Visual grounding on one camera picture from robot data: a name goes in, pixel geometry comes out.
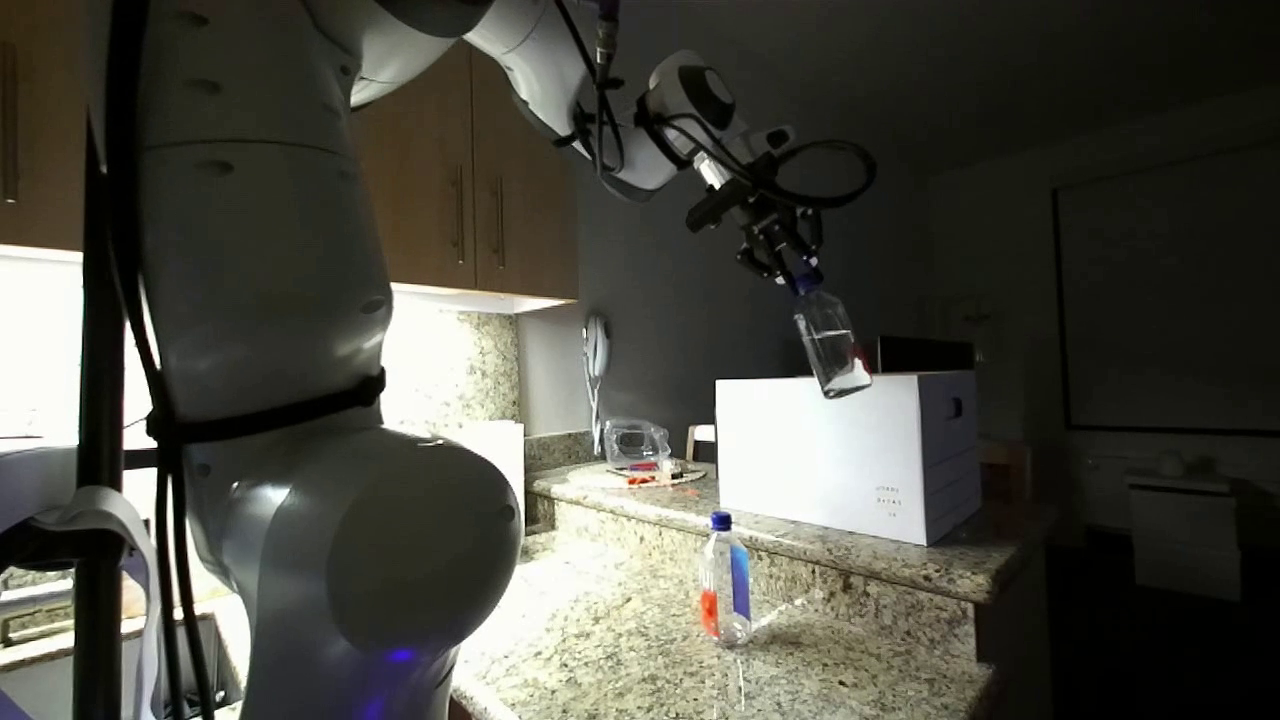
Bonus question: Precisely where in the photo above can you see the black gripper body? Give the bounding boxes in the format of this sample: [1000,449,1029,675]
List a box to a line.
[722,162,822,259]

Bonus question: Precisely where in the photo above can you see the Fiji water bottle blue cap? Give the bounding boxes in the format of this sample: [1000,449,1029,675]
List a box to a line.
[695,509,765,652]

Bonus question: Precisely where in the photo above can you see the white cardboard box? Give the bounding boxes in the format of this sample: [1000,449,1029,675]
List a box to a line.
[710,369,986,552]

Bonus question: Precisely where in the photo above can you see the clear drinking glass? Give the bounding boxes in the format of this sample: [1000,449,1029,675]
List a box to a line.
[682,419,722,473]

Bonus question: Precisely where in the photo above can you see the clear plastic container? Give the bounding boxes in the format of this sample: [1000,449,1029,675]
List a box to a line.
[598,415,674,484]

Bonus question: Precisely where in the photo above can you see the white countertop appliance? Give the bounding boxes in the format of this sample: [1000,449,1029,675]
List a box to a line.
[434,415,533,509]

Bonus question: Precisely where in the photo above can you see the white bin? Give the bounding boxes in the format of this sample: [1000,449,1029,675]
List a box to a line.
[1123,473,1246,604]

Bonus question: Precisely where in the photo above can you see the black vertical pole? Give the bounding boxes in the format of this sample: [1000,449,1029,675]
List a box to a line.
[69,0,152,720]

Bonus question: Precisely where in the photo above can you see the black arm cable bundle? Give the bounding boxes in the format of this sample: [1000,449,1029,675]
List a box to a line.
[549,0,885,212]

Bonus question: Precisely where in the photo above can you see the wooden wall cabinets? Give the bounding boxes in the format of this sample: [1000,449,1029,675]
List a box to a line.
[0,36,578,303]

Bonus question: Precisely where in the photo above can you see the wall whiteboard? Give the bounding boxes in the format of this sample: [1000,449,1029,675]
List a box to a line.
[1050,139,1280,438]

